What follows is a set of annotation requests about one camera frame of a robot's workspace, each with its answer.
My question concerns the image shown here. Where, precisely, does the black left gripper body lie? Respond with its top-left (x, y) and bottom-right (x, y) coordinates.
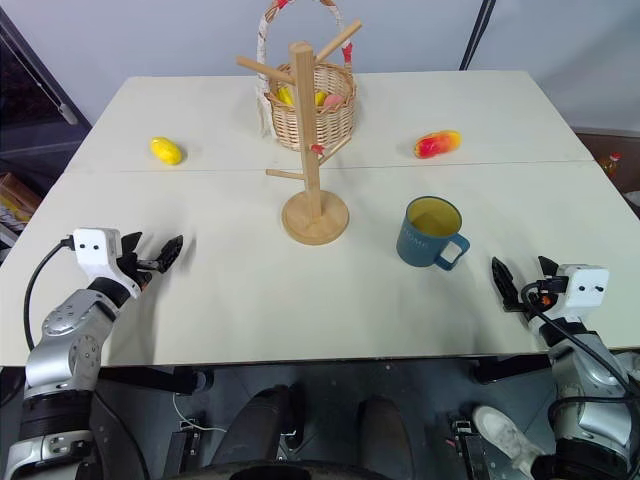
top-left (118, 249), bottom-right (161, 294)

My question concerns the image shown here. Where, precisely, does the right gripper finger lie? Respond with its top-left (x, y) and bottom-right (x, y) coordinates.
top-left (537, 255), bottom-right (563, 280)
top-left (491, 256), bottom-right (523, 312)

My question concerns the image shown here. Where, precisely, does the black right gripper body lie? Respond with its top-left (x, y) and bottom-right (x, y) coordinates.
top-left (518, 277), bottom-right (569, 322)

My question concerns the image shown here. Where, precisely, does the wooden mug tree stand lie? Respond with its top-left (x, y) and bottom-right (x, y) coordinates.
top-left (235, 19), bottom-right (363, 246)

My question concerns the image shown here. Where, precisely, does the blue mug with yellow inside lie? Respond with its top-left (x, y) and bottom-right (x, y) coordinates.
top-left (396, 196), bottom-right (472, 272)

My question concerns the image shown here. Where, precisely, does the cardboard box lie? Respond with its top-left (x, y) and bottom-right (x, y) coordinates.
top-left (0, 171), bottom-right (43, 248)

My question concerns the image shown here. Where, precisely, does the white shoe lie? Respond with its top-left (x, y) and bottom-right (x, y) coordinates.
top-left (471, 404), bottom-right (547, 477)

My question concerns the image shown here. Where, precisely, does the red and yellow toy fruit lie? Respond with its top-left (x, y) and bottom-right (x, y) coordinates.
top-left (413, 129), bottom-right (463, 160)

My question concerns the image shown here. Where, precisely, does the dark rounded shape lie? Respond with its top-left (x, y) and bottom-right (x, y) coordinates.
top-left (358, 396), bottom-right (427, 466)
top-left (213, 383), bottom-right (307, 467)

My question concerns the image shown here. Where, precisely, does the black tripod leg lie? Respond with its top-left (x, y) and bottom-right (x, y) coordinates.
top-left (458, 0), bottom-right (495, 71)

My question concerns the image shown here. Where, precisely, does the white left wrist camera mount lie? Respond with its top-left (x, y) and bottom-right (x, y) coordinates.
top-left (72, 228), bottom-right (142, 300)

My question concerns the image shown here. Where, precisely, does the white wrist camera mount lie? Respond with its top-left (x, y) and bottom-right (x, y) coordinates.
top-left (72, 228), bottom-right (142, 300)
top-left (553, 264), bottom-right (611, 322)

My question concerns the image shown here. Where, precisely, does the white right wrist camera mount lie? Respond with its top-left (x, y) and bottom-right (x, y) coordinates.
top-left (553, 264), bottom-right (611, 322)

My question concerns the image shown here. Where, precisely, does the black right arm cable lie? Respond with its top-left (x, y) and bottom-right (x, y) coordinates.
top-left (519, 281), bottom-right (636, 431)

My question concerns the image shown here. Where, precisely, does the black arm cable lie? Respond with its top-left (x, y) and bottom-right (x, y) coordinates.
top-left (519, 281), bottom-right (636, 431)
top-left (23, 238), bottom-right (76, 352)

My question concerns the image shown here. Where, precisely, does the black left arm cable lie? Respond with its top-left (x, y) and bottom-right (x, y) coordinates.
top-left (23, 238), bottom-right (76, 352)

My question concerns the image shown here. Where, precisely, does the black table bracket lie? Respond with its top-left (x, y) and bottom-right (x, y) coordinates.
top-left (97, 366), bottom-right (215, 397)

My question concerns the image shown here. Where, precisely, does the thin white cable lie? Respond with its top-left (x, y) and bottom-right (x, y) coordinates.
top-left (172, 392), bottom-right (229, 434)

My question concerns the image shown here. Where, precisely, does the grey rod with handle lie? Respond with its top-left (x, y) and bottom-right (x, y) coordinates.
top-left (7, 42), bottom-right (80, 126)

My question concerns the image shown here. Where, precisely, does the wicker basket with handle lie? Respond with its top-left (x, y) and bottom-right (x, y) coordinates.
top-left (255, 0), bottom-right (359, 153)

